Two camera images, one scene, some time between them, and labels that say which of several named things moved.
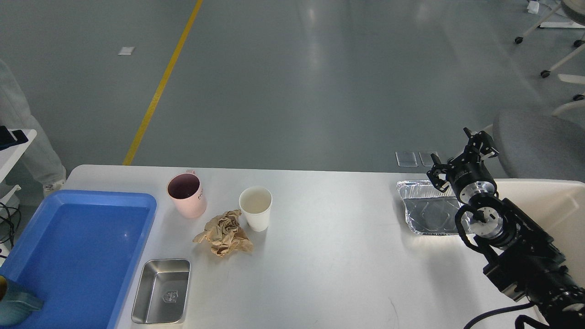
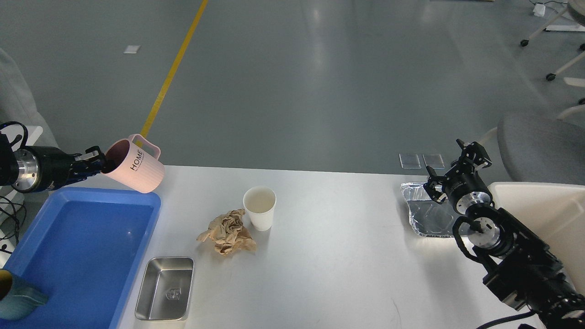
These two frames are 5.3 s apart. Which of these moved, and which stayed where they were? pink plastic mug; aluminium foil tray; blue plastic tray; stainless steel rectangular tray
Moved: pink plastic mug
Stayed: blue plastic tray; aluminium foil tray; stainless steel rectangular tray
